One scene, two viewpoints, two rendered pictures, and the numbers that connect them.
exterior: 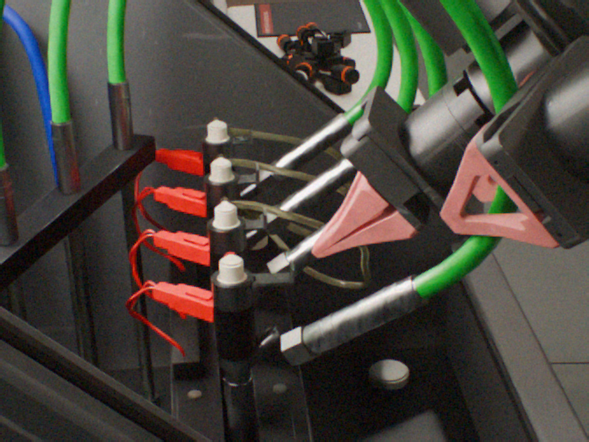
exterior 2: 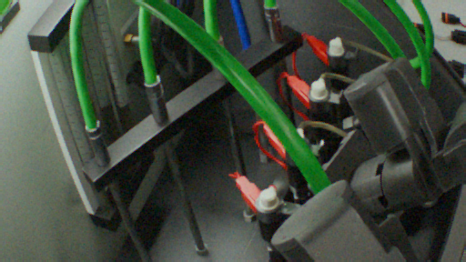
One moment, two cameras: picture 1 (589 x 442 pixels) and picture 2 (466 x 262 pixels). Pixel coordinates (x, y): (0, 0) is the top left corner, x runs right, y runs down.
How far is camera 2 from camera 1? 0.45 m
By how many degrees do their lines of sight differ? 34
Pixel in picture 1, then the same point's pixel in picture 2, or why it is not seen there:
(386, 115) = (347, 161)
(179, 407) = (252, 239)
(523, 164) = not seen: outside the picture
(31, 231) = (177, 113)
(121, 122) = (272, 27)
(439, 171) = not seen: hidden behind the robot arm
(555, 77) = not seen: hidden behind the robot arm
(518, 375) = (446, 250)
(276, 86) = (384, 19)
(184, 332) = (280, 185)
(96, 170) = (248, 58)
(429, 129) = (359, 187)
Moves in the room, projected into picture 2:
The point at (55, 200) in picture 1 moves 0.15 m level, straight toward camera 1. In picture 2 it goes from (207, 84) to (169, 184)
